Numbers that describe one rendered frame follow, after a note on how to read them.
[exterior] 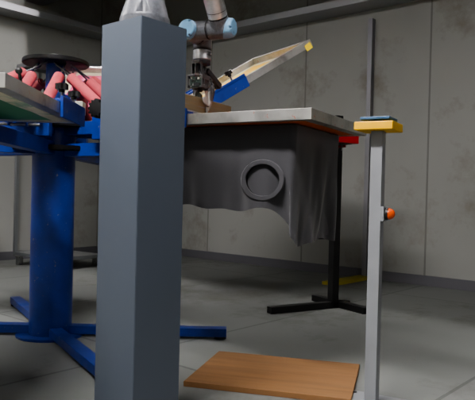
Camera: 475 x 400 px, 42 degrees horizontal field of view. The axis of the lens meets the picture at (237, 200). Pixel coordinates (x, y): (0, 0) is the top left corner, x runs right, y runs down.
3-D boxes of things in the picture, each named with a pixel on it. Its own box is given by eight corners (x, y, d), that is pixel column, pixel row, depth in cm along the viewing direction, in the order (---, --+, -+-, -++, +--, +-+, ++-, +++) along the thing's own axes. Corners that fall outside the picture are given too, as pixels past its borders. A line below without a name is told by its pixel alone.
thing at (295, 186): (337, 241, 248) (340, 135, 248) (291, 248, 209) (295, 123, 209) (330, 240, 250) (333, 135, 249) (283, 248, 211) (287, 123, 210)
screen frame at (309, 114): (366, 136, 250) (366, 126, 249) (310, 119, 199) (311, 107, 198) (202, 140, 288) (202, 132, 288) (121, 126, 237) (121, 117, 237)
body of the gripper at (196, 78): (186, 89, 249) (187, 59, 249) (198, 93, 256) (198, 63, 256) (202, 88, 245) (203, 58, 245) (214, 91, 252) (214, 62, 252)
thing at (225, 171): (296, 227, 218) (299, 125, 217) (286, 228, 210) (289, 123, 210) (188, 221, 240) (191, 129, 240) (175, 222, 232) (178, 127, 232)
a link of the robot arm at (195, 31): (202, 16, 234) (214, 23, 244) (176, 18, 238) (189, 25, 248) (202, 36, 234) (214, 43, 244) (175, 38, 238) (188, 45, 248)
